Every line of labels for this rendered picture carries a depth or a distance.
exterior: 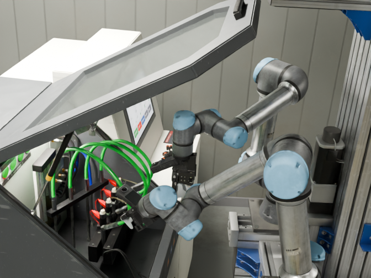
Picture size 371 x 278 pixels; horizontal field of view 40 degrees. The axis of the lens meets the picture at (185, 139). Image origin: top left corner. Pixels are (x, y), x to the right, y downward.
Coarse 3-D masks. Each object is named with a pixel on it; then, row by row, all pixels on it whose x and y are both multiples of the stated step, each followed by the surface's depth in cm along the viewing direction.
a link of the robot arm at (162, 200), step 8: (152, 192) 156; (160, 192) 154; (168, 192) 155; (144, 200) 161; (152, 200) 155; (160, 200) 153; (168, 200) 154; (176, 200) 155; (144, 208) 162; (152, 208) 157; (160, 208) 155; (168, 208) 155; (160, 216) 158
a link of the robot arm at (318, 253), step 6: (312, 246) 166; (318, 246) 167; (312, 252) 163; (318, 252) 163; (324, 252) 164; (312, 258) 160; (318, 258) 161; (324, 258) 164; (318, 264) 162; (318, 270) 160
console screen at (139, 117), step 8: (136, 104) 254; (144, 104) 267; (152, 104) 282; (128, 112) 241; (136, 112) 253; (144, 112) 265; (152, 112) 280; (128, 120) 240; (136, 120) 251; (144, 120) 264; (152, 120) 279; (128, 128) 239; (136, 128) 250; (144, 128) 262; (136, 136) 249; (144, 136) 261; (136, 144) 248; (136, 152) 247
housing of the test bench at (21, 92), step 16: (48, 48) 268; (64, 48) 270; (32, 64) 246; (48, 64) 247; (0, 80) 217; (16, 80) 218; (32, 80) 219; (48, 80) 228; (0, 96) 202; (16, 96) 203; (32, 96) 204; (0, 112) 189; (16, 112) 190; (0, 128) 178
